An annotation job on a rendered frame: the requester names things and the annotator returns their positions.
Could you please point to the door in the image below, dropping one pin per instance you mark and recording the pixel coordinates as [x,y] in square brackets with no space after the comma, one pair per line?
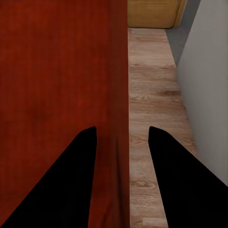
[155,13]

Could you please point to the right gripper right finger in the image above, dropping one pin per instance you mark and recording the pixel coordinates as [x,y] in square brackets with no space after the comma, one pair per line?
[192,196]

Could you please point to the storage box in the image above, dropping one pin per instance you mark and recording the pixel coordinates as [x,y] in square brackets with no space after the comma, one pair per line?
[64,69]

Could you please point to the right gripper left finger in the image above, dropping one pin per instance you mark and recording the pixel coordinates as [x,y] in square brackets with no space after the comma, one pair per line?
[61,199]

